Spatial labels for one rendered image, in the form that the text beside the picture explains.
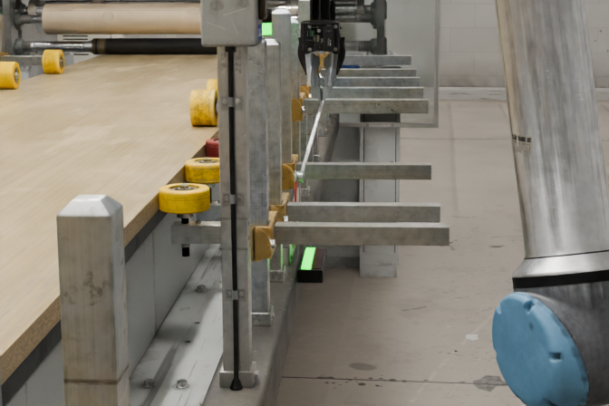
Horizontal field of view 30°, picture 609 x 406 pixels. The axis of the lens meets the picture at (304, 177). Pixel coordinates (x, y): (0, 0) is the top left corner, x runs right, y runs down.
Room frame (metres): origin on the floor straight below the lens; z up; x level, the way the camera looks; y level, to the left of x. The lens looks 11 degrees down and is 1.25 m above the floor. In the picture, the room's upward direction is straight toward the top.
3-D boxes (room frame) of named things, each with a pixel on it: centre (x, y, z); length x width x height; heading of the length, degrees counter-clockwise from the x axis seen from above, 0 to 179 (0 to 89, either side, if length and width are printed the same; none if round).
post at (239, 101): (1.45, 0.09, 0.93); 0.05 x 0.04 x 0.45; 176
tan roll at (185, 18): (4.59, 0.44, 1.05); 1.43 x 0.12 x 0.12; 86
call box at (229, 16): (1.45, 0.09, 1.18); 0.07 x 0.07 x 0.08; 86
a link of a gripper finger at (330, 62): (2.15, -0.05, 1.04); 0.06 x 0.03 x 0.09; 176
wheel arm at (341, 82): (2.99, -0.05, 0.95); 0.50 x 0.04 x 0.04; 86
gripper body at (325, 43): (2.14, -0.03, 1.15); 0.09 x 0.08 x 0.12; 176
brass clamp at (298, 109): (2.48, 0.03, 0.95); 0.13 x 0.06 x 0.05; 176
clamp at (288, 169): (2.23, 0.04, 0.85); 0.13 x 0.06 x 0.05; 176
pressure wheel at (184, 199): (1.76, 0.19, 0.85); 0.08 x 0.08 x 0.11
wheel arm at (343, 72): (3.24, -0.14, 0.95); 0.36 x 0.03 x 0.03; 86
